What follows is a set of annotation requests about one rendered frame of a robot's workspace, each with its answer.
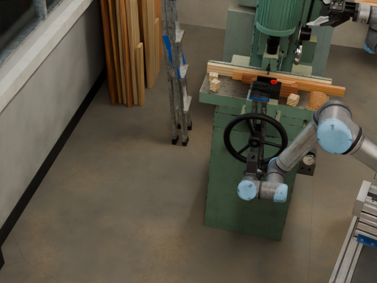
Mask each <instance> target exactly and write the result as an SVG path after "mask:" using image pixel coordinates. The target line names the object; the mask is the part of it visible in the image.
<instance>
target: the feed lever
mask: <svg viewBox="0 0 377 283"><path fill-rule="evenodd" d="M314 2H315V0H311V5H310V9H309V14H308V17H307V22H306V23H308V22H310V19H311V14H312V10H313V7H314ZM311 30H312V28H309V25H306V26H305V27H302V28H301V31H300V37H299V39H301V40H308V41H309V40H310V37H311Z"/></svg>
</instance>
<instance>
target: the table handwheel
mask: <svg viewBox="0 0 377 283"><path fill-rule="evenodd" d="M250 119H257V120H263V121H266V122H268V123H270V124H271V125H273V126H274V127H275V128H276V129H277V130H278V132H279V133H280V135H281V138H282V145H281V144H277V143H272V142H269V141H266V140H263V137H262V135H261V131H260V124H256V128H255V130H253V128H252V125H251V122H250ZM243 120H246V122H247V125H248V127H249V130H250V133H251V134H250V136H249V140H248V144H247V145H245V146H244V147H243V148H242V149H241V150H239V151H238V152H237V151H236V150H235V149H234V148H233V146H232V145H231V142H230V138H229V136H230V132H231V130H232V128H233V127H234V126H235V125H236V124H237V123H239V122H241V121H243ZM223 139H224V144H225V146H226V148H227V150H228V151H229V153H230V154H231V155H232V156H233V157H234V158H235V159H237V160H239V161H241V162H243V163H246V164H247V158H246V157H244V156H242V155H241V153H242V152H244V151H245V150H246V149H247V148H249V147H253V148H258V147H260V146H261V144H266V145H271V146H274V147H277V148H280V150H279V151H278V152H277V153H276V154H275V155H274V156H272V157H270V158H267V159H263V160H264V163H265V165H268V164H269V162H270V160H271V159H272V158H275V157H278V156H279V155H280V154H281V153H282V152H283V151H284V150H285V148H286V147H287V146H288V136H287V133H286V131H285V129H284V127H283V126H282V125H281V124H280V123H279V122H278V121H277V120H275V119H274V118H272V117H270V116H268V115H265V114H262V113H244V114H242V115H239V116H237V117H235V118H233V119H232V120H231V121H230V122H229V123H228V125H227V126H226V128H225V130H224V135H223ZM261 160H262V159H259V160H258V166H259V164H260V162H261Z"/></svg>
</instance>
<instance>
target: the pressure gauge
mask: <svg viewBox="0 0 377 283"><path fill-rule="evenodd" d="M302 161H303V163H304V164H306V165H313V164H314V163H315V161H316V155H315V154H314V153H313V152H308V153H307V154H306V155H305V156H304V157H303V158H302Z"/></svg>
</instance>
